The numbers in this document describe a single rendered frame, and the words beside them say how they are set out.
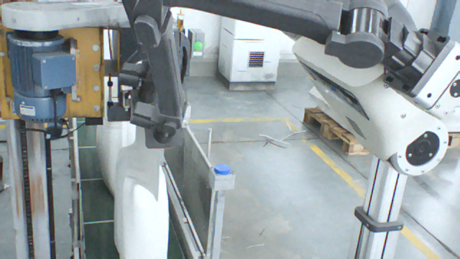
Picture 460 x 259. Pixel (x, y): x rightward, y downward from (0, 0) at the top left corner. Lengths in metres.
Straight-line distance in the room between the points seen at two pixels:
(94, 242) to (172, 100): 1.21
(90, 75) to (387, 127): 1.01
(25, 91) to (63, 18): 0.24
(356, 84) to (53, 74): 0.82
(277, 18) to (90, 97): 1.02
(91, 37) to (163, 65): 0.68
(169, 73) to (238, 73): 4.53
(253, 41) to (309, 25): 4.69
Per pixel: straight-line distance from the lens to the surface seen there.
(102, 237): 2.31
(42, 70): 1.46
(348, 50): 0.89
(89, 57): 1.74
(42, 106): 1.57
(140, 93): 1.65
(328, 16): 0.89
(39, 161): 1.93
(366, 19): 0.90
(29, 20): 1.49
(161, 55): 1.04
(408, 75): 0.95
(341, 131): 4.43
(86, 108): 1.79
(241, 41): 5.52
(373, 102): 1.12
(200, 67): 6.07
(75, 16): 1.55
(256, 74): 5.68
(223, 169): 1.84
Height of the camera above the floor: 1.67
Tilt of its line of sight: 22 degrees down
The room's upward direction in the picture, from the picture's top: 5 degrees clockwise
